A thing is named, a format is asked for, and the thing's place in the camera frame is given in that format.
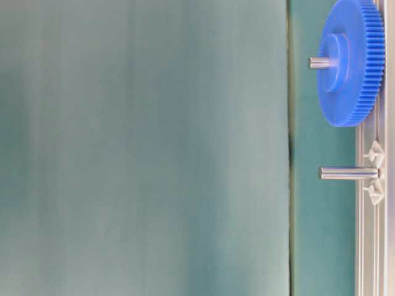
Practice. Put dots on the aluminium extrusion rail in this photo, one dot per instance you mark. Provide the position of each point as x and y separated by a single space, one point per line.
374 225

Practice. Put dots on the bare steel shaft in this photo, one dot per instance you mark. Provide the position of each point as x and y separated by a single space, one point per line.
348 173

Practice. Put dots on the steel shaft under large gear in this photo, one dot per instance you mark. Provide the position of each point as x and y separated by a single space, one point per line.
321 63

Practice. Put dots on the large blue plastic gear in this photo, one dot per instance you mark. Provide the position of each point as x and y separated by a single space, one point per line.
353 38

